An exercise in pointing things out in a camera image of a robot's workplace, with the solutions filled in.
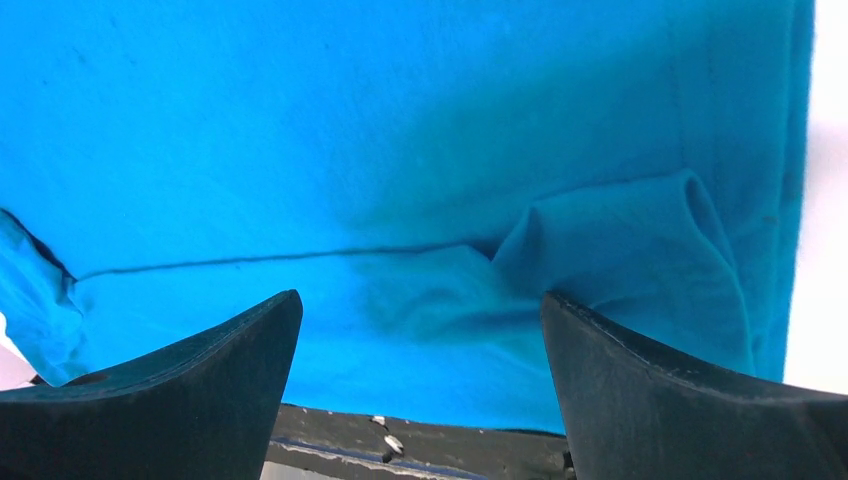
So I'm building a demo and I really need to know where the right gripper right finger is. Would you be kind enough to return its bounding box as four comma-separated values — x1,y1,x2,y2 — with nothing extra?
540,292,847,480

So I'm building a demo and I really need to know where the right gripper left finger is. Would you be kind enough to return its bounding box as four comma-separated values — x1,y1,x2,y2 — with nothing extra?
1,290,303,479

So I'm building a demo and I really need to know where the blue t shirt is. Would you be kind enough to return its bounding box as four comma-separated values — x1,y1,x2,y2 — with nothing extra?
1,1,814,432

